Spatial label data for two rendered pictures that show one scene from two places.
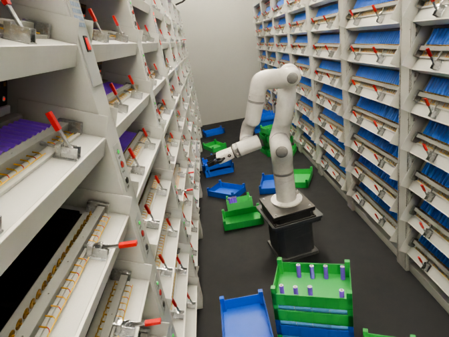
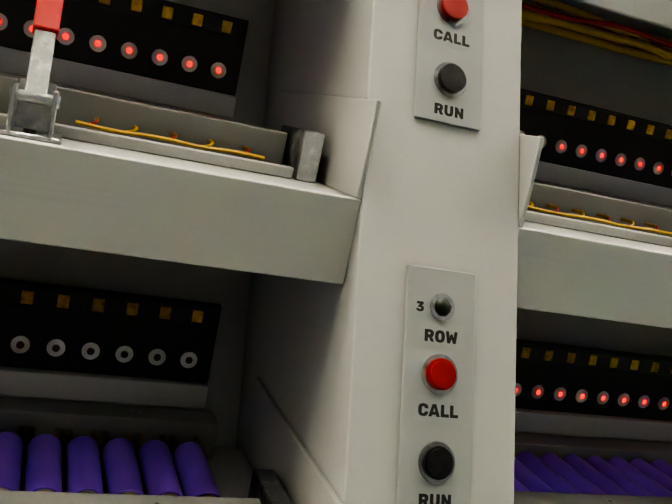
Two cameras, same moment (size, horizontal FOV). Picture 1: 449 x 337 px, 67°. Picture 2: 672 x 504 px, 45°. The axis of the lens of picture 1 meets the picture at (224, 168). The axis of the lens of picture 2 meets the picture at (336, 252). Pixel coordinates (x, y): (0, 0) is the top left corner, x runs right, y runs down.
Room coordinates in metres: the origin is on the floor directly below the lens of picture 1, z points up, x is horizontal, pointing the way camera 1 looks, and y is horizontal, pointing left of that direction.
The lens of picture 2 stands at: (2.01, -0.11, 0.65)
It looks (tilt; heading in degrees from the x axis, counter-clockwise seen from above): 12 degrees up; 69
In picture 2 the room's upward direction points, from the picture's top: 4 degrees clockwise
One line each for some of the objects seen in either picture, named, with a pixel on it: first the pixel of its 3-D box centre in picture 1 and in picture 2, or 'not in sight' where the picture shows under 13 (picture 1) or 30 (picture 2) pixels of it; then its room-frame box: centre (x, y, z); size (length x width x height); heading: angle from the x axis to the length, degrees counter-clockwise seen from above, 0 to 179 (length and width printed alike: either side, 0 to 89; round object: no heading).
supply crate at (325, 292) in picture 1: (311, 281); not in sight; (1.11, -0.27, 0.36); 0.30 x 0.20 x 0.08; 70
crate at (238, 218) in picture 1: (242, 216); not in sight; (2.31, -0.07, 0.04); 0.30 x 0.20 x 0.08; 90
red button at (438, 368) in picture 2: not in sight; (438, 374); (2.21, 0.25, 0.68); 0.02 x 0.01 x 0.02; 0
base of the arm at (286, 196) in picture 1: (284, 186); not in sight; (1.85, -0.34, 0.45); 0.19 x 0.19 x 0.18
